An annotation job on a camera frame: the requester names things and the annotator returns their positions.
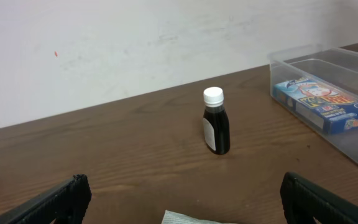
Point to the dark bottle white cap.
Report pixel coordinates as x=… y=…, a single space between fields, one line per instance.
x=215 y=121

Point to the white green medicine box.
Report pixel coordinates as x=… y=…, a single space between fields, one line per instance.
x=178 y=218

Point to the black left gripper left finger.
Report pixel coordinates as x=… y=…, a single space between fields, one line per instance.
x=66 y=202

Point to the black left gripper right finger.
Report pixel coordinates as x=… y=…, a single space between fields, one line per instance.
x=305 y=202

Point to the clear plastic container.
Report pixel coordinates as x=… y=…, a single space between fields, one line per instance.
x=334 y=67

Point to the blue Kool Fever box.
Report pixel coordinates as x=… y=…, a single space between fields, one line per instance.
x=327 y=109

